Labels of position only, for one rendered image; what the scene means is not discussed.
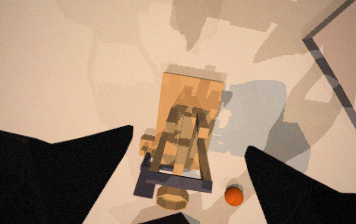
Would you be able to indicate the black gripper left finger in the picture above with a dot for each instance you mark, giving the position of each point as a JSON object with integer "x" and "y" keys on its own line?
{"x": 65, "y": 178}

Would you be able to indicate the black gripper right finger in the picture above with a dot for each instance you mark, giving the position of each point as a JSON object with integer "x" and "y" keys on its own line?
{"x": 287, "y": 196}

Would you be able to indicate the orange ball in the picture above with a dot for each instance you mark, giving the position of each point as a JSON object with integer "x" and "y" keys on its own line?
{"x": 233, "y": 196}

